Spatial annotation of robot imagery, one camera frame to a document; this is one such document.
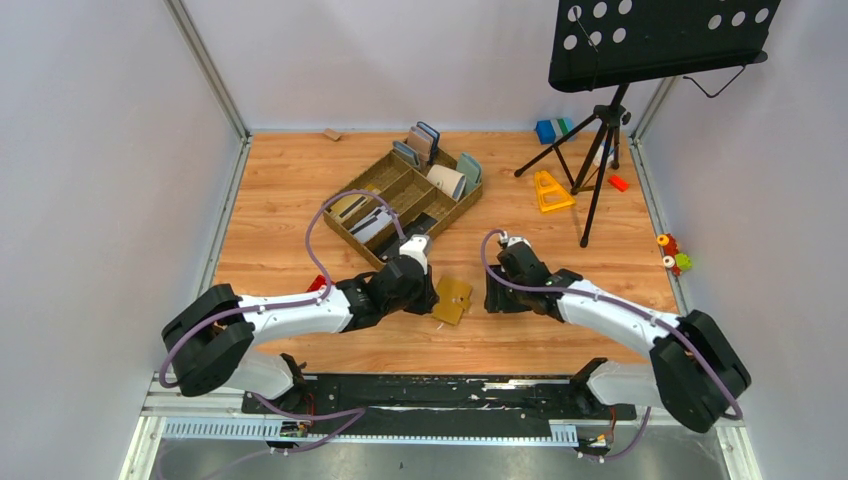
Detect yellow leather card holder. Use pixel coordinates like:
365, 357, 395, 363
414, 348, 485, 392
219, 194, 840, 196
431, 276, 473, 326

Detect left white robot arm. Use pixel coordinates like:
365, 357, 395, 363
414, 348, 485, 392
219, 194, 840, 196
159, 255, 438, 413

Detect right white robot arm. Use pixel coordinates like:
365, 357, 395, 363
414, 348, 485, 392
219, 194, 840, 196
485, 231, 752, 433

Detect white black cards in tray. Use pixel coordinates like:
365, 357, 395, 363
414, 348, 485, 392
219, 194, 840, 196
349, 206, 398, 244

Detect gold cards in tray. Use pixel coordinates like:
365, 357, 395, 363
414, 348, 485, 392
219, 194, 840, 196
329, 194, 370, 223

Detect beige card holder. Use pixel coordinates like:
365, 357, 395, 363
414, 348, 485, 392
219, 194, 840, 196
426, 165, 467, 201

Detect teal card holder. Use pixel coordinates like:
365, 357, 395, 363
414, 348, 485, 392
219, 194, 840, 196
456, 152, 483, 195

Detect blue card holders upright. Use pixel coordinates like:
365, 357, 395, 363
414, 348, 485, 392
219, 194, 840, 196
392, 121, 441, 170

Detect yellow triangular toy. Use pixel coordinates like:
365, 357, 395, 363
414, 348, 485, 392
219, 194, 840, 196
533, 170, 576, 214

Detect red plastic block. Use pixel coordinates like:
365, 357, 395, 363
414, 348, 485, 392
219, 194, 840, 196
307, 274, 327, 292

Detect woven compartment tray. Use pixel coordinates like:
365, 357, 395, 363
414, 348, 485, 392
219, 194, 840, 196
323, 148, 483, 269

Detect small red brick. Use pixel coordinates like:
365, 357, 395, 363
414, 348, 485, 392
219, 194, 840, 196
608, 175, 630, 192

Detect blue green block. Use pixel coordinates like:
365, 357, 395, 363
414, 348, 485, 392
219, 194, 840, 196
534, 117, 575, 145

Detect colourful toy car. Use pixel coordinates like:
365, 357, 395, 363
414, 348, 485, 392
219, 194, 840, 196
656, 233, 693, 277

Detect small wooden block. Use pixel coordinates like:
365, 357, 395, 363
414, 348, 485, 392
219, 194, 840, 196
323, 128, 343, 142

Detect black music stand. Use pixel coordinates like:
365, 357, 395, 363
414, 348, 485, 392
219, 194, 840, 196
513, 0, 783, 248

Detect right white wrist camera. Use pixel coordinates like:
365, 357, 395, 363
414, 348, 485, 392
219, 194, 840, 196
499, 233, 532, 249

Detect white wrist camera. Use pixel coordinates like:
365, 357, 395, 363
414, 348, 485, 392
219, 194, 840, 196
499, 233, 532, 249
399, 234, 432, 272

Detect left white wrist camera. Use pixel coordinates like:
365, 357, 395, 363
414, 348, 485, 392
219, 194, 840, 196
399, 234, 432, 272

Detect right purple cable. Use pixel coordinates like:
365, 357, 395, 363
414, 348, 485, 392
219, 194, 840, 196
480, 229, 745, 463

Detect purple cable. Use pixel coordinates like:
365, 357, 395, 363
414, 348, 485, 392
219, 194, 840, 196
157, 190, 409, 458
480, 229, 745, 463

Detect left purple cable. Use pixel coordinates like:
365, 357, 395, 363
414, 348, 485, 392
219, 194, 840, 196
157, 190, 409, 458

